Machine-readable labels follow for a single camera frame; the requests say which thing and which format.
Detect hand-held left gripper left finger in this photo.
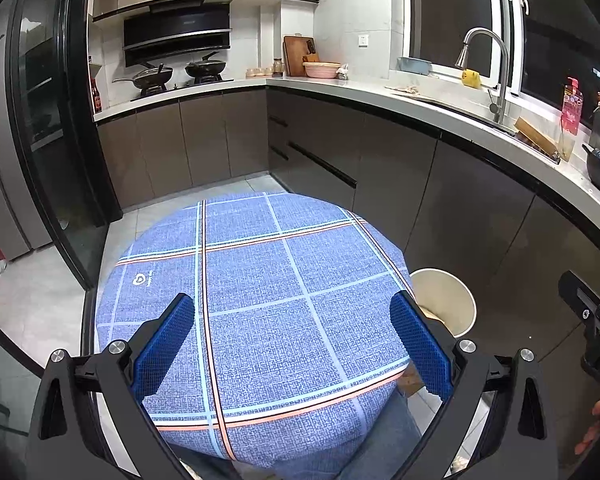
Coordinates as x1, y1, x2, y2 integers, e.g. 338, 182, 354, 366
27, 292, 197, 480

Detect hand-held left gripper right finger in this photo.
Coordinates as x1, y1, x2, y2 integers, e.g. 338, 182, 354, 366
389, 290, 561, 480

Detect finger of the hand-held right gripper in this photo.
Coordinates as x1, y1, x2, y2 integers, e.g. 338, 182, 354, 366
558, 270, 600, 328

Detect white waste bin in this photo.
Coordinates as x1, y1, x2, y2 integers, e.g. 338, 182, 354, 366
409, 268, 477, 339

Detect blue plaid tablecloth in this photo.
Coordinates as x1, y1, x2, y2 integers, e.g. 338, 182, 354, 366
95, 191, 416, 461

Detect brown scrub block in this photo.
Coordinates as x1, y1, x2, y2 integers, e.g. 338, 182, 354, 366
514, 116, 563, 163

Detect pink hanging packet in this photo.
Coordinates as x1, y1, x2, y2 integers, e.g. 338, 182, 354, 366
561, 77, 584, 136

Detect steel sink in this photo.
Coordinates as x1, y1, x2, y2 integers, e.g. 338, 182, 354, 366
427, 94, 518, 135

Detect brown lower cabinets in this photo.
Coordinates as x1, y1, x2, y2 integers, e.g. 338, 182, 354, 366
96, 85, 600, 361

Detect steel kitchen faucet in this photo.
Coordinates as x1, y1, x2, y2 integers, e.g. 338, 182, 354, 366
455, 27, 511, 125

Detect silver refrigerator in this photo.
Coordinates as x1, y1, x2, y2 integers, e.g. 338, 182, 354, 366
0, 0, 56, 261

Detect gas stove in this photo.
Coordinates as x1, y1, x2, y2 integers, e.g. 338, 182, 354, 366
130, 77, 235, 100

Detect white countertop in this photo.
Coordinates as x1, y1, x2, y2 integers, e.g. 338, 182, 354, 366
94, 75, 600, 256

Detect black framed glass door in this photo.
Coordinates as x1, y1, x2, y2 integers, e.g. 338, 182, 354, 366
5, 0, 123, 291

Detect blue container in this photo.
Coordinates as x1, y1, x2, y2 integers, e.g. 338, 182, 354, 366
396, 56, 433, 75

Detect black wok with lid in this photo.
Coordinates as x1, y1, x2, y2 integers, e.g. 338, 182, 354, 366
185, 51, 228, 81

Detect pink basket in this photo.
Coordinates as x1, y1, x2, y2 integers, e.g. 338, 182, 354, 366
302, 61, 342, 79

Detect kitchen window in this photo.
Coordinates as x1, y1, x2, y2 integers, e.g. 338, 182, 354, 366
402, 0, 600, 116

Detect black range hood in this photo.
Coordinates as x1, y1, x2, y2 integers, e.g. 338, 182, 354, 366
122, 2, 232, 67

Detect wooden cutting board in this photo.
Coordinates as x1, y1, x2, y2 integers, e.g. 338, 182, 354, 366
283, 35, 321, 77

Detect black wok long handle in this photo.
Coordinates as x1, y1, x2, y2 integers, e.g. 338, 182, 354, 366
112, 63, 174, 92

